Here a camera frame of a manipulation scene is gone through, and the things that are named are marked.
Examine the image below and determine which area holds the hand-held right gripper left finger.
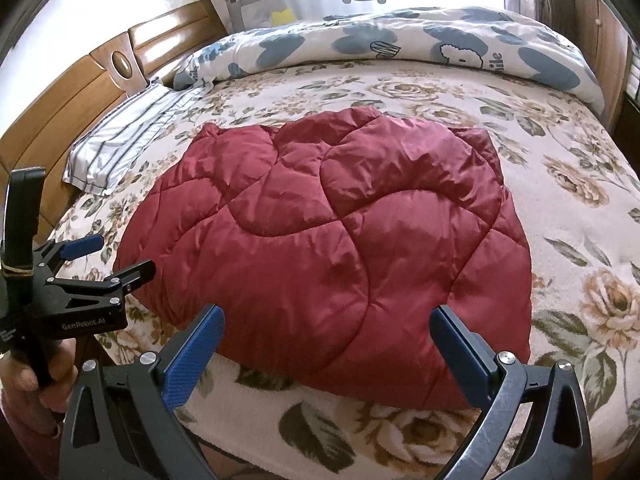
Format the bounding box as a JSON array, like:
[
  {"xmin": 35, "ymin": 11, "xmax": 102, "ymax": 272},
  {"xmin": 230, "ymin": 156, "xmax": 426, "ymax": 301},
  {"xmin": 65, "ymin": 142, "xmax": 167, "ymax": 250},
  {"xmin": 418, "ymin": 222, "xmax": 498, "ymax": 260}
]
[{"xmin": 60, "ymin": 304, "xmax": 226, "ymax": 480}]

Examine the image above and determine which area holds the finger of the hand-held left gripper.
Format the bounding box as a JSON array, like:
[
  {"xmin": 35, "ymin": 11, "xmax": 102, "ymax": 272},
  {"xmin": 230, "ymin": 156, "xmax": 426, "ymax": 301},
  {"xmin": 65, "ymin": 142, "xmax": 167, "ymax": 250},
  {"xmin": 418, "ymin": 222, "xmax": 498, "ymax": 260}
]
[
  {"xmin": 34, "ymin": 234, "xmax": 105, "ymax": 277},
  {"xmin": 46, "ymin": 260, "xmax": 157, "ymax": 307}
]

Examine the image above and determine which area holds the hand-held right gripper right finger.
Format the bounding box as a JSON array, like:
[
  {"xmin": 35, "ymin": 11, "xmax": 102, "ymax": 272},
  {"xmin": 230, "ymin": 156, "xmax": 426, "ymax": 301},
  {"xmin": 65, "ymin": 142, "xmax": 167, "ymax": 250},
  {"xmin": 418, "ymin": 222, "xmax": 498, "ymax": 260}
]
[{"xmin": 430, "ymin": 304, "xmax": 593, "ymax": 480}]

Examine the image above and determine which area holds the dark red quilted jacket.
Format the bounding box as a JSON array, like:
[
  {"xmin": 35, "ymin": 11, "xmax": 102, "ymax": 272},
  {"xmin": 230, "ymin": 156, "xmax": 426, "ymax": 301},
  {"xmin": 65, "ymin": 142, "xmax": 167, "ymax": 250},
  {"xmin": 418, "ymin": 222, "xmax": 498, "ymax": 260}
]
[{"xmin": 112, "ymin": 107, "xmax": 533, "ymax": 408}]

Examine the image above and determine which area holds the person's left forearm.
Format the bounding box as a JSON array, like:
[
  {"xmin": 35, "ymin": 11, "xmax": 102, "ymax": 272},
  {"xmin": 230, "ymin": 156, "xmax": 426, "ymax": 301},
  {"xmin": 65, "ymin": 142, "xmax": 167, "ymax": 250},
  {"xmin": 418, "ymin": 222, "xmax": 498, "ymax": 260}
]
[{"xmin": 0, "ymin": 390, "xmax": 65, "ymax": 480}]

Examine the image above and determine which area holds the person's left hand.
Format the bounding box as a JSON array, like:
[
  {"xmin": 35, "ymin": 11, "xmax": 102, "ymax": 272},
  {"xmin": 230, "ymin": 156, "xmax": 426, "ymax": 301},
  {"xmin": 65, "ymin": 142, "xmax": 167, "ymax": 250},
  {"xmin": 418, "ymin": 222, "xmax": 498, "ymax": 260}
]
[{"xmin": 0, "ymin": 337, "xmax": 79, "ymax": 411}]

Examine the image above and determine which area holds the striped white pillow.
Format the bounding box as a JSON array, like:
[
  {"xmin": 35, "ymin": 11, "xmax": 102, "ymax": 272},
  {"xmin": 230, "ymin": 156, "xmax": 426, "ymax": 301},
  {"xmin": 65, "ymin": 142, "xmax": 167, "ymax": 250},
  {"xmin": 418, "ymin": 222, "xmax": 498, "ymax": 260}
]
[{"xmin": 62, "ymin": 77, "xmax": 213, "ymax": 197}]

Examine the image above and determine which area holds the floral bed blanket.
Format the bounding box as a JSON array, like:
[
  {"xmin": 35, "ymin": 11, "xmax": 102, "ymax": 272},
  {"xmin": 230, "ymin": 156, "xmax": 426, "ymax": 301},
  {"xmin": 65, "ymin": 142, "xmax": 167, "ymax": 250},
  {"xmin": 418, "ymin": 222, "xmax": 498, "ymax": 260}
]
[{"xmin": 47, "ymin": 57, "xmax": 640, "ymax": 480}]

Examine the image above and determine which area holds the wooden headboard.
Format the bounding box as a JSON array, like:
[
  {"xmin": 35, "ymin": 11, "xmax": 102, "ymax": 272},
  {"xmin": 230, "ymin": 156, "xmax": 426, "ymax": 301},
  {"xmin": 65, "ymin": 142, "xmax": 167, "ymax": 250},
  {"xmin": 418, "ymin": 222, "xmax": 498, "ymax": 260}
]
[{"xmin": 0, "ymin": 0, "xmax": 227, "ymax": 241}]

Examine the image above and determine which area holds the white duvet with blue print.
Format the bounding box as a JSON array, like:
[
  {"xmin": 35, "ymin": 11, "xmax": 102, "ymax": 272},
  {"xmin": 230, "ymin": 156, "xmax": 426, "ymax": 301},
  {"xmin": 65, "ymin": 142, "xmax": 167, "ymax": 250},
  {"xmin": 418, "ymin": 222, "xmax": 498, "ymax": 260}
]
[{"xmin": 172, "ymin": 7, "xmax": 607, "ymax": 117}]

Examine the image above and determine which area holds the wooden wardrobe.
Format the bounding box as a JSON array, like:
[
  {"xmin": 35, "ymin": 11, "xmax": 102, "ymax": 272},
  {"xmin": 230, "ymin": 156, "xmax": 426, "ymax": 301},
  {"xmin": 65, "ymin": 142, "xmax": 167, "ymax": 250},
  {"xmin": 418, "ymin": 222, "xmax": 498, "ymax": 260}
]
[{"xmin": 530, "ymin": 0, "xmax": 632, "ymax": 128}]

